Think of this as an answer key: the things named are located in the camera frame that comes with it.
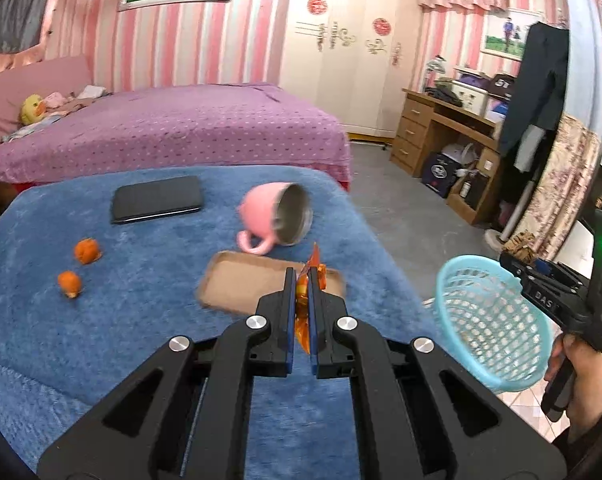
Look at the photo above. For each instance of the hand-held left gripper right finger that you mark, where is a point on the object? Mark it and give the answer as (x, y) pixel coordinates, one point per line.
(315, 320)

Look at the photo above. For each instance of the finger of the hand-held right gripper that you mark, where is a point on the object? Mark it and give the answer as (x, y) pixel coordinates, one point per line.
(531, 266)
(546, 297)

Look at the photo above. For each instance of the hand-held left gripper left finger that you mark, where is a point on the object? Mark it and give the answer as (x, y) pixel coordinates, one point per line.
(290, 320)

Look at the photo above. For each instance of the orange plastic wrapper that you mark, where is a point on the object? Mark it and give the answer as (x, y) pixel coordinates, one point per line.
(315, 262)

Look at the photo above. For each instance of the light blue plastic basket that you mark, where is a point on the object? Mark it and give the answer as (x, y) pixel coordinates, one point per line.
(442, 290)

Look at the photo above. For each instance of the person's right forearm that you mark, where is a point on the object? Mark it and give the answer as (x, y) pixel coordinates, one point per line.
(593, 450)

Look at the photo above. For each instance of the person's right hand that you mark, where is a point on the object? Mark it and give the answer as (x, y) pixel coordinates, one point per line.
(588, 385)

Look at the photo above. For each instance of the brown cardboard tray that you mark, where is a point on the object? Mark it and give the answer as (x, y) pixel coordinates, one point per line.
(246, 280)

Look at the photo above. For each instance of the floral cloth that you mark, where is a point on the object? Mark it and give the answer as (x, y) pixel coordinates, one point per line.
(566, 190)

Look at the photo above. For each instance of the pink cup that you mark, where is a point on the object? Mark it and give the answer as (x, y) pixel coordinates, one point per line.
(261, 210)

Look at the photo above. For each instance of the black bag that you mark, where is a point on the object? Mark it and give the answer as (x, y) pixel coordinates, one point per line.
(438, 175)

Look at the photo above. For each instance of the wooden desk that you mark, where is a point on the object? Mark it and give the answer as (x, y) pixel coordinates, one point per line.
(421, 125)

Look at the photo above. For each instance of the black phone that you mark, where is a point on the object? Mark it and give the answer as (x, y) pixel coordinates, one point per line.
(156, 199)

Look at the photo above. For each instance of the dark hanging coat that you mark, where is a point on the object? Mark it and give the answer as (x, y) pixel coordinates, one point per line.
(536, 85)

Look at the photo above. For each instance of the white storage box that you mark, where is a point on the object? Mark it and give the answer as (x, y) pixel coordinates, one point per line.
(468, 91)

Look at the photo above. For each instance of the orange peel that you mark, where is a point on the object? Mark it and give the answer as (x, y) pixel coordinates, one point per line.
(87, 251)
(71, 284)

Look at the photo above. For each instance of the purple dotted bed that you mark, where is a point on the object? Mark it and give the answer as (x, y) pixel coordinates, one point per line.
(181, 130)

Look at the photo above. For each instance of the cream wardrobe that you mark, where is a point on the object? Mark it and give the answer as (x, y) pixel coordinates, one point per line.
(351, 75)

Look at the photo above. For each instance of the pile of clothes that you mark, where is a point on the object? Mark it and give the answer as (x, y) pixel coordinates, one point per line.
(76, 97)

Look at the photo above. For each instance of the yellow plush duck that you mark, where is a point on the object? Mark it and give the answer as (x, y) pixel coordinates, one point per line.
(32, 109)

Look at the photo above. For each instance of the pink headboard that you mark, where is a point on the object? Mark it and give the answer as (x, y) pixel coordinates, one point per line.
(11, 90)

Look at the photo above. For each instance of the pink satin curtain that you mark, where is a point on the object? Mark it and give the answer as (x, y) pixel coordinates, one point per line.
(6, 62)

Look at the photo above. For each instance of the framed wall poster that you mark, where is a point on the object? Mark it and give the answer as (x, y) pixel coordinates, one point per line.
(506, 35)

